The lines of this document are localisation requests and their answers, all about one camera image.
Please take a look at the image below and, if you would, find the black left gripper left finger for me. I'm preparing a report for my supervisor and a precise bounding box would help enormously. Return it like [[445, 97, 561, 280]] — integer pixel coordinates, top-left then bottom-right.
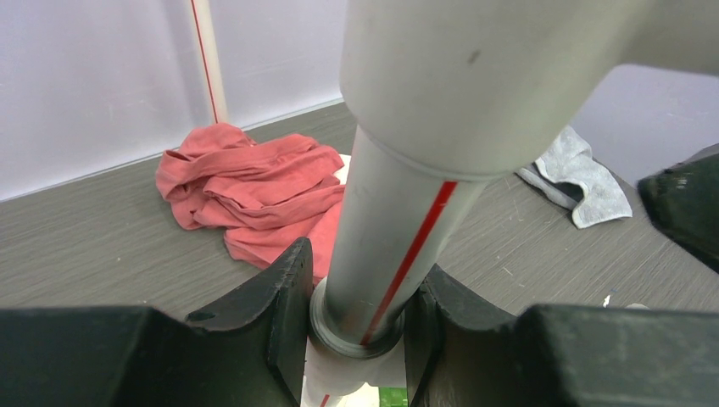
[[1, 237, 313, 406]]

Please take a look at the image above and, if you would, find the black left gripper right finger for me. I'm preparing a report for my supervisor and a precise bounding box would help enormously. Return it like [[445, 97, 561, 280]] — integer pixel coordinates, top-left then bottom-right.
[[404, 267, 718, 406]]

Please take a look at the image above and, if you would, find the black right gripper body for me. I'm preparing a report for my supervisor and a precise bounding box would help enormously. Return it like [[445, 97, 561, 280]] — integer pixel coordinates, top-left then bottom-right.
[[637, 144, 718, 271]]

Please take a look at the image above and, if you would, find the white PVC pipe frame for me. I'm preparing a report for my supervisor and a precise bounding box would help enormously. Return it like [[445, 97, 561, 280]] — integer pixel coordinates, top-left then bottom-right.
[[187, 0, 719, 407]]

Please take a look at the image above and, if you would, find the grey cloth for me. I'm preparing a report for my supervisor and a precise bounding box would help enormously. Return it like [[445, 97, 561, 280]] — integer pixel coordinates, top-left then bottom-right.
[[516, 126, 633, 229]]

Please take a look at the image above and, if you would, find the red cloth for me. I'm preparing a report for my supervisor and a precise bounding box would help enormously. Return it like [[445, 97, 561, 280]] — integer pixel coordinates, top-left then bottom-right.
[[155, 124, 351, 282]]

